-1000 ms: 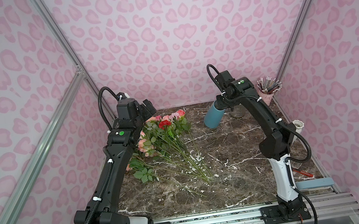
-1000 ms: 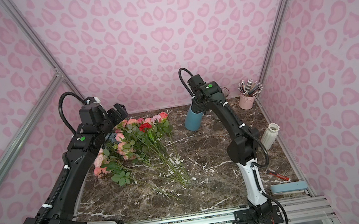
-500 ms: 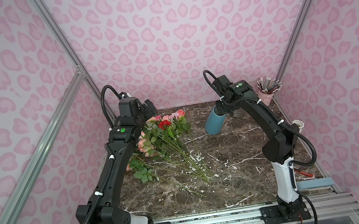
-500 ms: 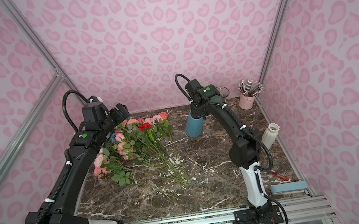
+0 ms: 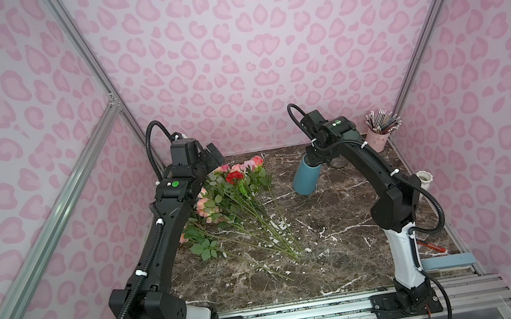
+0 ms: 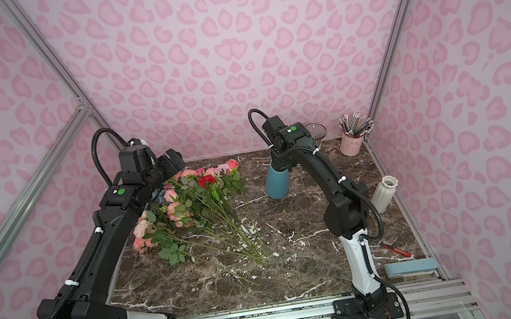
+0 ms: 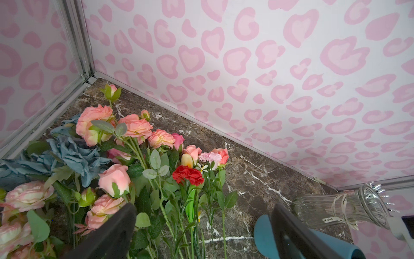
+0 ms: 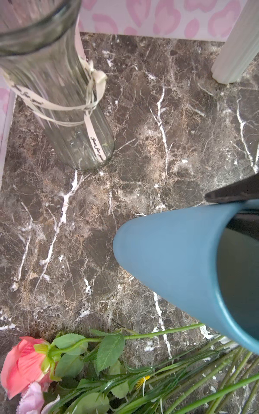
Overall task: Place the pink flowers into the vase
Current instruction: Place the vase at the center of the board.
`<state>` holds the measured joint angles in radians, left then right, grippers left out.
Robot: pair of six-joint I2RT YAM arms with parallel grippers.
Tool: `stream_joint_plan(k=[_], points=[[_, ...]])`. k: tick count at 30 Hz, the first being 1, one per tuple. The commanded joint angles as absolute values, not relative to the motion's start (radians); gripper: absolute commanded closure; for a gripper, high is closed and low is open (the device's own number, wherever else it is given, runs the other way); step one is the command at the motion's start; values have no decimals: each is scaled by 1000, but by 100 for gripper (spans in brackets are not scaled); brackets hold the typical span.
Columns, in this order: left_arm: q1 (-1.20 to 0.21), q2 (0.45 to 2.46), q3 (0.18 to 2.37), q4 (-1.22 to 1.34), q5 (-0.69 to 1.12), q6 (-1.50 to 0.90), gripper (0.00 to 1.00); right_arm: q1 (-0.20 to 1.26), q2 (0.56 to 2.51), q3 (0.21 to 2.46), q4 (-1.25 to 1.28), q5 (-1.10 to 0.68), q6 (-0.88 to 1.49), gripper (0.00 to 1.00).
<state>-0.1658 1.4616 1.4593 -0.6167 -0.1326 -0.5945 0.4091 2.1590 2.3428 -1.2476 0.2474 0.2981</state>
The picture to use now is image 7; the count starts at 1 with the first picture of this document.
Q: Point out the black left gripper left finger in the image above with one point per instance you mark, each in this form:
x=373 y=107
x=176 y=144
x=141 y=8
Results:
x=111 y=240

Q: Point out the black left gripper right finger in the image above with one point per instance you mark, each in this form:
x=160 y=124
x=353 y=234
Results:
x=296 y=241

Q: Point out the clear ribbed glass vase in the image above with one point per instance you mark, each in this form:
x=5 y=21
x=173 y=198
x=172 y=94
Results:
x=351 y=207

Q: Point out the pink rose with stem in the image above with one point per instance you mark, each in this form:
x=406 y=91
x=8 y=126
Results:
x=223 y=152

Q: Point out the light pink carnation flower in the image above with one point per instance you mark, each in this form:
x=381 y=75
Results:
x=210 y=157

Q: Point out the teal cylindrical vase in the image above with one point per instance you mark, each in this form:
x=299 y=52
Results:
x=265 y=242

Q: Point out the bunch of artificial flowers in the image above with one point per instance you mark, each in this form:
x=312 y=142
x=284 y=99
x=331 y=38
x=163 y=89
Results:
x=140 y=173

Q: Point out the blue grey artificial flower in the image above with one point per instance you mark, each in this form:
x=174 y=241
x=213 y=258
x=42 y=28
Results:
x=45 y=157

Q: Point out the red carnation flower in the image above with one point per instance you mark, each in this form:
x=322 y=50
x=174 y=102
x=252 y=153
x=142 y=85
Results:
x=183 y=173

